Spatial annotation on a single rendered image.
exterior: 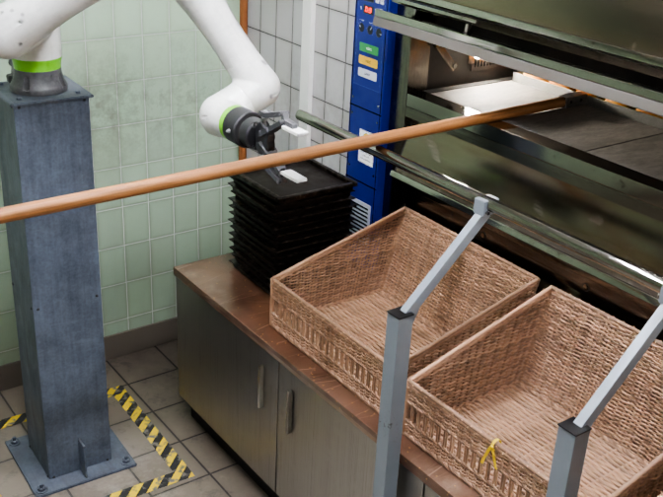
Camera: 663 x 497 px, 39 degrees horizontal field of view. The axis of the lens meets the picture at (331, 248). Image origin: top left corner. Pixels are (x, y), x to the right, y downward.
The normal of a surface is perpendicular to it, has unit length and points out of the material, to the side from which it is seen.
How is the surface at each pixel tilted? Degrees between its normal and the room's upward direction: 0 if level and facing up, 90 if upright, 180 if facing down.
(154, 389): 0
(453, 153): 70
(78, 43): 90
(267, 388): 90
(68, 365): 90
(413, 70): 90
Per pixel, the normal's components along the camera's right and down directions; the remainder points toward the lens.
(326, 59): -0.81, 0.21
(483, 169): -0.75, -0.11
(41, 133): 0.55, 0.37
